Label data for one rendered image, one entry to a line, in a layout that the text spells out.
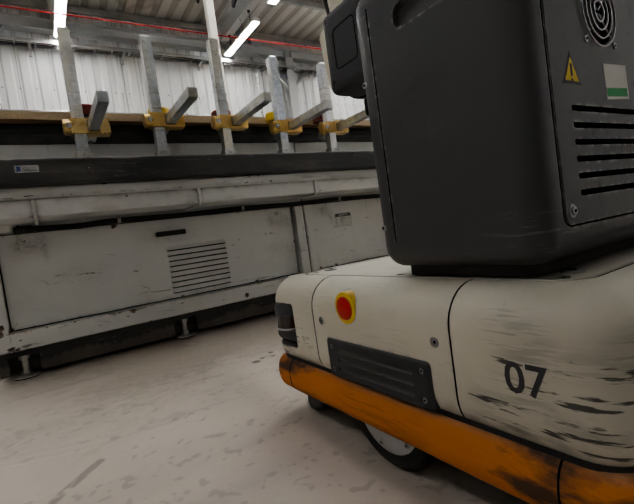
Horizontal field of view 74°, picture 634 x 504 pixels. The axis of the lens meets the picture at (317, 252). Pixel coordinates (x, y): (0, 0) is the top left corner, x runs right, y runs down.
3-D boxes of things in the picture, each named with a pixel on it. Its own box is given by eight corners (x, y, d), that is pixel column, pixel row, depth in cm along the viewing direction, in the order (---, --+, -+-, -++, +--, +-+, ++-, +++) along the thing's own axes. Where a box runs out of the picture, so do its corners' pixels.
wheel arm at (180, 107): (199, 100, 128) (197, 85, 128) (188, 99, 126) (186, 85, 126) (166, 137, 164) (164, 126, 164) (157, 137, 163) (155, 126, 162)
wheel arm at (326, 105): (333, 110, 155) (332, 98, 154) (326, 110, 153) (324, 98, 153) (279, 140, 191) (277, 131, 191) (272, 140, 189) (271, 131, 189)
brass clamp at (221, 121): (249, 127, 166) (247, 114, 166) (216, 126, 159) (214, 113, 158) (243, 131, 171) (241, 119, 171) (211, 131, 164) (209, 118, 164)
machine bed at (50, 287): (641, 221, 412) (632, 132, 407) (-8, 388, 139) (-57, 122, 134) (568, 227, 470) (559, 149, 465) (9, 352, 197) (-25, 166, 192)
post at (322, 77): (340, 169, 191) (325, 61, 188) (334, 169, 189) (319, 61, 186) (336, 170, 194) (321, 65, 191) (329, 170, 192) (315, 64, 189)
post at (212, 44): (236, 162, 164) (217, 37, 161) (227, 162, 162) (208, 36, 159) (232, 164, 167) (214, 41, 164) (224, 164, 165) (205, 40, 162)
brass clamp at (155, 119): (186, 126, 153) (183, 112, 152) (146, 125, 145) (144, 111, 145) (181, 130, 158) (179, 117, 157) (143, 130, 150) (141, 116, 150)
